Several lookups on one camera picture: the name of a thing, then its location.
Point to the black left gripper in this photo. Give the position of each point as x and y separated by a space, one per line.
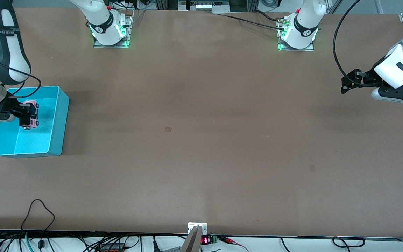
368 79

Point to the pink jeep toy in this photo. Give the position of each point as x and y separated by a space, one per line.
34 122

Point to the metal control box with lights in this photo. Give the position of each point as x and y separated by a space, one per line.
203 6

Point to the cyan plastic storage bin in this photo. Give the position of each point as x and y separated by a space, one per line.
30 143

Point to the red LED display module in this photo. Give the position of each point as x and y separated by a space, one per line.
205 240

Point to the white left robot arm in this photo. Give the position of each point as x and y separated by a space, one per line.
401 66

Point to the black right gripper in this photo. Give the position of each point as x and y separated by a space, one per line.
12 105

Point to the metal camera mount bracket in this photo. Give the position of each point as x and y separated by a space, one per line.
194 241

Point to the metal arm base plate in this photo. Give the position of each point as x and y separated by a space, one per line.
130 31
294 49

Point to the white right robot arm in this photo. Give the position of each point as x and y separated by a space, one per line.
105 21

